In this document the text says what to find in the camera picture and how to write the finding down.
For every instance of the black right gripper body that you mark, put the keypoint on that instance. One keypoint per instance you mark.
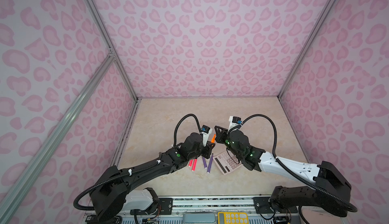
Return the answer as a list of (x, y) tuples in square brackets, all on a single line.
[(228, 144)]

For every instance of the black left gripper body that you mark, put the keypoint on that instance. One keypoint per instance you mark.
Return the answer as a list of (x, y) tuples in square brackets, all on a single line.
[(193, 156)]

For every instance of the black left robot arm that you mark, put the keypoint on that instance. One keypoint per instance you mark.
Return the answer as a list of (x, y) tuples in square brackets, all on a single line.
[(116, 188)]

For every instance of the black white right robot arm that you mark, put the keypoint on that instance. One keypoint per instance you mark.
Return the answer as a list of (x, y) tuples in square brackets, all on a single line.
[(322, 184)]

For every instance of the purple highlighter pen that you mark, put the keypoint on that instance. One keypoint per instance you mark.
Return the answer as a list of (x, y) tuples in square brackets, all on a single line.
[(204, 162), (210, 163)]

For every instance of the white pink calculator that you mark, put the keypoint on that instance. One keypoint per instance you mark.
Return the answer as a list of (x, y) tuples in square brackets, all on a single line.
[(226, 162)]

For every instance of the yellow calculator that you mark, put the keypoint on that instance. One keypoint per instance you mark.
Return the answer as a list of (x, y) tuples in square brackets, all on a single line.
[(232, 218)]

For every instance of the grey metal pencil case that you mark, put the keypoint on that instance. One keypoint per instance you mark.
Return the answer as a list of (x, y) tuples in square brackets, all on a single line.
[(199, 218)]

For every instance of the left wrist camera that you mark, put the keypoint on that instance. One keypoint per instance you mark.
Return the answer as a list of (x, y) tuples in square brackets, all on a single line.
[(205, 131)]

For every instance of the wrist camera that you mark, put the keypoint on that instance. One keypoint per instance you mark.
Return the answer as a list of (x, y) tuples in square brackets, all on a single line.
[(205, 131), (234, 123)]

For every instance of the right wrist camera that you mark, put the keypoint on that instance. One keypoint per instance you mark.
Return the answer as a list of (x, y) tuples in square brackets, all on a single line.
[(234, 123)]

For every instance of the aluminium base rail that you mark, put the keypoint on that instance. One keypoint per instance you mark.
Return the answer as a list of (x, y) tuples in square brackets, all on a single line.
[(172, 208)]

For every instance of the diagonal aluminium frame bar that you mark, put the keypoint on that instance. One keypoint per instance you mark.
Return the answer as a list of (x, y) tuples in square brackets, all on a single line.
[(25, 182)]

